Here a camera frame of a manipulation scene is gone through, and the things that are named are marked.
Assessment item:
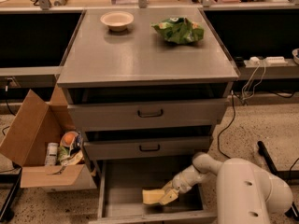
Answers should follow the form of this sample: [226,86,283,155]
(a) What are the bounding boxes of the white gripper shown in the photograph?
[159,171,194,205]

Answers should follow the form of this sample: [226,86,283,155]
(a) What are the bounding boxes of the yellow sponge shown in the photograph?
[142,189,165,205]

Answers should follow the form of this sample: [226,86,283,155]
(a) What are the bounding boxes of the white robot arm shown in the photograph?
[158,153,293,224]

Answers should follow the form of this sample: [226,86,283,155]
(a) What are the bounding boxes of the grey middle drawer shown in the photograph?
[83,136,212,161]

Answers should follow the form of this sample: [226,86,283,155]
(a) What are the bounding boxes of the grey drawer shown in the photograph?
[89,155,217,224]
[83,136,212,161]
[68,99,227,132]

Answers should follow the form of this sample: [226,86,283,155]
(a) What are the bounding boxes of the grey bottom drawer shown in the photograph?
[89,155,217,224]

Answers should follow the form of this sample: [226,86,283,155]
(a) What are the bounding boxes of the grey top drawer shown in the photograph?
[68,99,227,132]

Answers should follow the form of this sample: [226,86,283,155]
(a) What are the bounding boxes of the grey drawer cabinet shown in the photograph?
[58,7,238,169]

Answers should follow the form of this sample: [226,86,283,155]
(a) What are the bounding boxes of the snack packages in box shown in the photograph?
[58,131,84,165]

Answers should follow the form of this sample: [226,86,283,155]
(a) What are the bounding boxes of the black metal floor bar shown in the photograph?
[257,141,299,223]

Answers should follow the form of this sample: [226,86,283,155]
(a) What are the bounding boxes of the white can in box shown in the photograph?
[45,143,59,166]

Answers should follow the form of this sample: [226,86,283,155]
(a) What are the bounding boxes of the brown cardboard box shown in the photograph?
[0,87,96,192]

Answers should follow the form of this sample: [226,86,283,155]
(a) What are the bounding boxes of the white power strip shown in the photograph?
[247,56,288,67]

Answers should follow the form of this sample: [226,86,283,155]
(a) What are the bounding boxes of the green chip bag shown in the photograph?
[151,17,205,45]

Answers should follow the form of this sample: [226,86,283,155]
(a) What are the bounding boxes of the black left floor bar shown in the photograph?
[0,168,21,224]

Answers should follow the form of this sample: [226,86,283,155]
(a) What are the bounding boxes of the white bowl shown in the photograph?
[100,11,134,32]

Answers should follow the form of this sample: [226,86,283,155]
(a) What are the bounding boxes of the black power cable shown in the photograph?
[216,91,237,161]

